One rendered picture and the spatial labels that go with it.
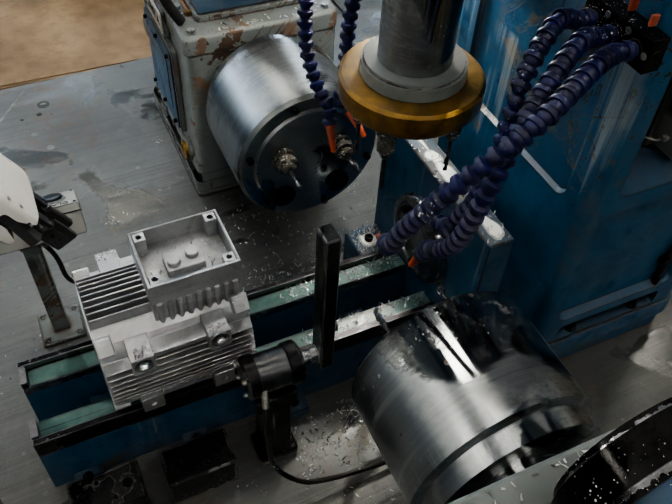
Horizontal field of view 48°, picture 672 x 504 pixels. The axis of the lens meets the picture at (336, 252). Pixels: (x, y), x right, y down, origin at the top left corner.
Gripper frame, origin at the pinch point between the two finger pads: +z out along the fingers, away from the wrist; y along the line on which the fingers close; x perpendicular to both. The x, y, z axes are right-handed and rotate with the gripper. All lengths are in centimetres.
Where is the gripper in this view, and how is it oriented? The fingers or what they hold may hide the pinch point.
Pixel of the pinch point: (54, 228)
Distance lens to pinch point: 98.5
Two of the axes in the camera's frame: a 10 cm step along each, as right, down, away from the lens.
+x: 8.1, -5.8, -1.1
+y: 4.2, 6.9, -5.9
